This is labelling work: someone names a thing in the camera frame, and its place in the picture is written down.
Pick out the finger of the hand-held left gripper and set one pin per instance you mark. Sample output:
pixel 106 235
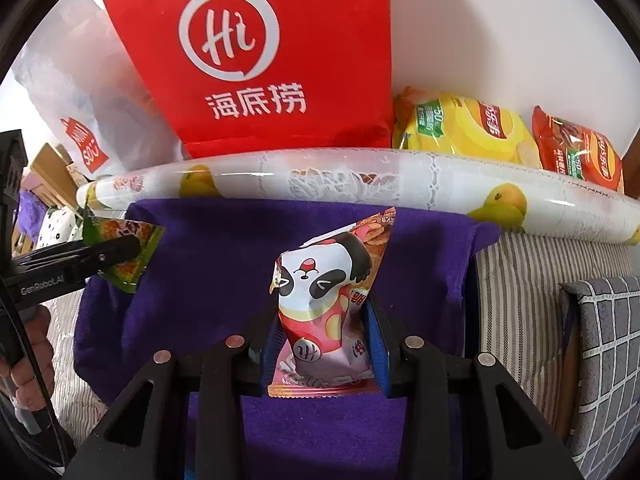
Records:
pixel 110 255

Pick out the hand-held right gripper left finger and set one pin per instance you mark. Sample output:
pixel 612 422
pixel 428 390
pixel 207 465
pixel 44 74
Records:
pixel 270 347

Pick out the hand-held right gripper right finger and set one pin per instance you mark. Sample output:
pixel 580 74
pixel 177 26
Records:
pixel 377 355

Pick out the green snack packet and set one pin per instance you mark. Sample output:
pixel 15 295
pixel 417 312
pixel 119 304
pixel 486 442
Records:
pixel 147 235

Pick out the pink panda snack packet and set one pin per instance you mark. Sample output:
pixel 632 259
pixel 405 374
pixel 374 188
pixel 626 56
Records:
pixel 320 280

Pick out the purple fabric tray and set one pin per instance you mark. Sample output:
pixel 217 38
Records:
pixel 210 270

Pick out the person's left hand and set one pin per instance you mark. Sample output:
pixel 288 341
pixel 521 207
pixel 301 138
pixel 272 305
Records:
pixel 32 340

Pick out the purple garment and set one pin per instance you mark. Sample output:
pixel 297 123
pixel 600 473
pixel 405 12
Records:
pixel 32 215

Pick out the wooden headboard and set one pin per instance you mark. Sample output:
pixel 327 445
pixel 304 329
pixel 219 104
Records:
pixel 47 170

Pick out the striped mattress pad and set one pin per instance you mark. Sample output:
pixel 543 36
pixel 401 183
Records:
pixel 520 285

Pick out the white plastic bag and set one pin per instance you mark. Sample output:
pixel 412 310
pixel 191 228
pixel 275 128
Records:
pixel 75 85

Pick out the fruit print tablecloth roll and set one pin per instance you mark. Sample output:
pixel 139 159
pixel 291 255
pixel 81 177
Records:
pixel 325 175

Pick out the brown board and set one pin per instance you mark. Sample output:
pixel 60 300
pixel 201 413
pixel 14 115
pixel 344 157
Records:
pixel 567 375

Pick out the grey checked folded cloth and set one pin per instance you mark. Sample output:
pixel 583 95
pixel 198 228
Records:
pixel 610 360

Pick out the yellow chips bag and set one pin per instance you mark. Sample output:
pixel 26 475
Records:
pixel 465 130

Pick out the orange chips bag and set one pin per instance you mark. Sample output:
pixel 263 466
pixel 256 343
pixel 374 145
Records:
pixel 575 150

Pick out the red paper bag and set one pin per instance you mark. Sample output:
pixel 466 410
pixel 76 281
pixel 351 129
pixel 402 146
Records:
pixel 300 35

